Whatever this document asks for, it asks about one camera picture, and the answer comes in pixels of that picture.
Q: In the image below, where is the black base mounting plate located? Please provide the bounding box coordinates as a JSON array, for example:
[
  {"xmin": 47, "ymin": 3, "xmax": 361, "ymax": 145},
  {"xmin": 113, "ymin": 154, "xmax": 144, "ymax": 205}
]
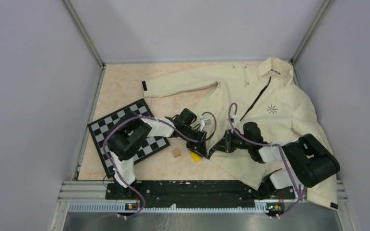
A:
[{"xmin": 105, "ymin": 180, "xmax": 296, "ymax": 208}]

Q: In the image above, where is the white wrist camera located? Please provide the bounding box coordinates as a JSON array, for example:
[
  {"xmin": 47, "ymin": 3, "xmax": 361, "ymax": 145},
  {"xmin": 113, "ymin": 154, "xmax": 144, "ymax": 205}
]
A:
[
  {"xmin": 199, "ymin": 116, "xmax": 211, "ymax": 130},
  {"xmin": 230, "ymin": 116, "xmax": 241, "ymax": 128}
]

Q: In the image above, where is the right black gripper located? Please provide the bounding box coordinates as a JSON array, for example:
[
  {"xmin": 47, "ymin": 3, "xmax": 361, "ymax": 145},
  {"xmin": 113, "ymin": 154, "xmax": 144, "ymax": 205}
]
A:
[{"xmin": 212, "ymin": 129, "xmax": 252, "ymax": 153}]

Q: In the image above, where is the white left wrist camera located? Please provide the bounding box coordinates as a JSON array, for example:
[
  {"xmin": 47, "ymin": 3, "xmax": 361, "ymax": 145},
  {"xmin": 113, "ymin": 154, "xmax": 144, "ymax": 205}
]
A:
[{"xmin": 199, "ymin": 116, "xmax": 211, "ymax": 130}]

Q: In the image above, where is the black white checkerboard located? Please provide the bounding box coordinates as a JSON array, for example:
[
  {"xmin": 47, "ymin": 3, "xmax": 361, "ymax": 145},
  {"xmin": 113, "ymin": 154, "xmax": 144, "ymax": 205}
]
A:
[{"xmin": 88, "ymin": 99, "xmax": 170, "ymax": 178}]

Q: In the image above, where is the yellow rectangular block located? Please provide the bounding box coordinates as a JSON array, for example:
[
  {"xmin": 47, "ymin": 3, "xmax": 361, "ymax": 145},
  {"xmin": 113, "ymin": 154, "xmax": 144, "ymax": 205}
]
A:
[{"xmin": 190, "ymin": 152, "xmax": 201, "ymax": 163}]

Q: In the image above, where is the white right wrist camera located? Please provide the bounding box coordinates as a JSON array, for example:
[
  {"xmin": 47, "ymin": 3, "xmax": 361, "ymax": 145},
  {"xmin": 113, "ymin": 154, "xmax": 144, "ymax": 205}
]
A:
[{"xmin": 230, "ymin": 116, "xmax": 241, "ymax": 128}]

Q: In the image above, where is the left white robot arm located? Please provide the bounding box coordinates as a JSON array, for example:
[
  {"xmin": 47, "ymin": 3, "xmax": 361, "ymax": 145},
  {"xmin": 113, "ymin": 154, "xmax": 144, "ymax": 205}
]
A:
[{"xmin": 102, "ymin": 108, "xmax": 217, "ymax": 199}]

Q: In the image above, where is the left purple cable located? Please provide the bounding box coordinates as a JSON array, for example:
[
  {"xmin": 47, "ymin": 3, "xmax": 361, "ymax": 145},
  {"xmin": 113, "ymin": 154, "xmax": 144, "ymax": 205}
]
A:
[{"xmin": 102, "ymin": 111, "xmax": 218, "ymax": 220}]

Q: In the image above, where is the grey slotted cable duct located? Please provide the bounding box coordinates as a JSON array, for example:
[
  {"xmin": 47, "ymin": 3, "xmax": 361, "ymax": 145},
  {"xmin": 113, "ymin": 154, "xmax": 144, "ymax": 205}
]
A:
[{"xmin": 68, "ymin": 202, "xmax": 268, "ymax": 213}]

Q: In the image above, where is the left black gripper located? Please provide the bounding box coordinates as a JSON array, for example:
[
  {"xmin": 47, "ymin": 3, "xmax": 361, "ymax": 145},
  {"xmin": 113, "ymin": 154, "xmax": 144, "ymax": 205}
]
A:
[{"xmin": 180, "ymin": 125, "xmax": 208, "ymax": 158}]

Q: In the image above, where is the small wooden letter cube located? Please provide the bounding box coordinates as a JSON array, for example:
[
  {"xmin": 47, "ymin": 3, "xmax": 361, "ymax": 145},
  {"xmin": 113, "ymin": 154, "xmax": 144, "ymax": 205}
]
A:
[{"xmin": 172, "ymin": 148, "xmax": 182, "ymax": 158}]

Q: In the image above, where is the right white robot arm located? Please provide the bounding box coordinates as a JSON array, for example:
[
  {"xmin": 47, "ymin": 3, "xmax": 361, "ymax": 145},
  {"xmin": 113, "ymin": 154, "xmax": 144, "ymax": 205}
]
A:
[{"xmin": 210, "ymin": 122, "xmax": 341, "ymax": 198}]

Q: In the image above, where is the cream zip-up jacket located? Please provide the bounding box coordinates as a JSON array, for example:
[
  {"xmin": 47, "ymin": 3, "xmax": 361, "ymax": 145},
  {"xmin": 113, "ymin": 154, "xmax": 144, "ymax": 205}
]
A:
[{"xmin": 141, "ymin": 57, "xmax": 338, "ymax": 210}]

